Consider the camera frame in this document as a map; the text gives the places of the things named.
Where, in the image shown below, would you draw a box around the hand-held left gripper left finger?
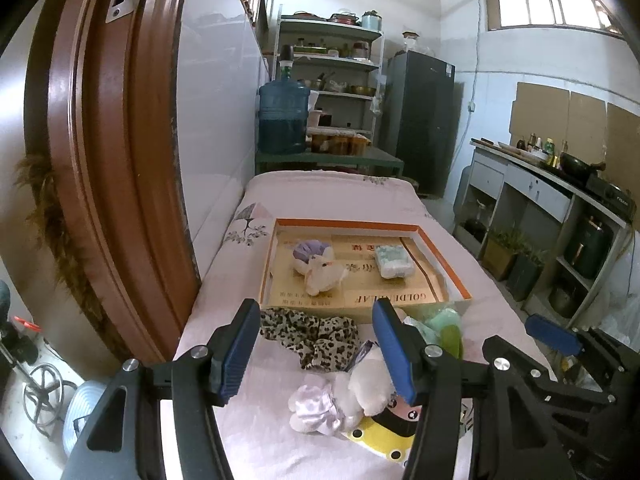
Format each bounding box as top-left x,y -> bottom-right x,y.
62,299 -> 262,480

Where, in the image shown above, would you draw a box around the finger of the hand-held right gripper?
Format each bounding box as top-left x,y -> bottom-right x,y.
525,313 -> 636,401

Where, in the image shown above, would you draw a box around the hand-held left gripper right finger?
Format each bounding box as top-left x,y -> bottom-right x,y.
371,302 -> 576,480

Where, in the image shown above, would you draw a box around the white plush toy purple dress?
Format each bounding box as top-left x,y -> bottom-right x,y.
288,345 -> 401,436

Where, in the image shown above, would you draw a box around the orange rimmed cardboard box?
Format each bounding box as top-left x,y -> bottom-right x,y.
258,217 -> 474,326

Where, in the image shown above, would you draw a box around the leopard print cloth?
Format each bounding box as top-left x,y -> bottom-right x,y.
257,306 -> 362,373

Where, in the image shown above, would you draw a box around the black cooking pot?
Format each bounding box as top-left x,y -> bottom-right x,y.
547,282 -> 586,318

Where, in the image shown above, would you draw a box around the green makeup sponge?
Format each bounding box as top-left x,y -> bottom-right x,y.
402,306 -> 463,346

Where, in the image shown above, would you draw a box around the potted plant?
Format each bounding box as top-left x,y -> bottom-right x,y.
506,247 -> 548,303
480,227 -> 521,281

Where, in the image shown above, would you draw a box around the yellow cartoon pouch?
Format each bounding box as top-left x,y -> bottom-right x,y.
345,395 -> 476,463

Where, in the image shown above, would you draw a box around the dark green pot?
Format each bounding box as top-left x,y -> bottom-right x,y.
564,215 -> 615,281

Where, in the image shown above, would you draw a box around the white tissue pack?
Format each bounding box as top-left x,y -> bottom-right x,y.
374,244 -> 417,279

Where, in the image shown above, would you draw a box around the white plush rabbit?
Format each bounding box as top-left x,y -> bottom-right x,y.
302,255 -> 351,297

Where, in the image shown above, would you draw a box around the grey counter cabinet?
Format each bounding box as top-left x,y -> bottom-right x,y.
452,140 -> 636,331

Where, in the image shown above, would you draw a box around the black gas stove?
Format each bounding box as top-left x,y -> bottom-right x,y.
582,172 -> 638,221

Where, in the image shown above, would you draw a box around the black wok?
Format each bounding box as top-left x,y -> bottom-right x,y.
559,152 -> 607,178

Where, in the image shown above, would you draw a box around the row of condiment bottles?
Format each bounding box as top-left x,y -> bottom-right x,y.
515,132 -> 571,168

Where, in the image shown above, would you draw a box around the amber food jars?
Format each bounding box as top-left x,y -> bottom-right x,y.
306,127 -> 373,156

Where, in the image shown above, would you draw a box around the dark refrigerator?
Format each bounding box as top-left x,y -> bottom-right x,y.
376,50 -> 457,198

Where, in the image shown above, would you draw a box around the brown fringe garland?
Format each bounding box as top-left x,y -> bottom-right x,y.
15,152 -> 111,341

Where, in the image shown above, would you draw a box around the brown wooden door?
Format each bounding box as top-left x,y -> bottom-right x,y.
22,0 -> 201,366

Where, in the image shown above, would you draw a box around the blue water jug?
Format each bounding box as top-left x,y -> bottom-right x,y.
256,44 -> 312,156

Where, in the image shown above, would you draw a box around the metal shelf rack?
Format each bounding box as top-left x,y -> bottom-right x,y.
272,10 -> 386,146

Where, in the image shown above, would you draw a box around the coiled clear hose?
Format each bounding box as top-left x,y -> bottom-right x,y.
62,380 -> 108,458

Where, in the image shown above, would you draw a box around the round wire frame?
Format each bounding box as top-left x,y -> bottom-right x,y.
22,362 -> 78,428

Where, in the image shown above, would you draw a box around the cardboard wall panel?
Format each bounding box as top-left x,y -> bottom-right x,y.
605,102 -> 640,181
567,91 -> 608,153
509,81 -> 571,148

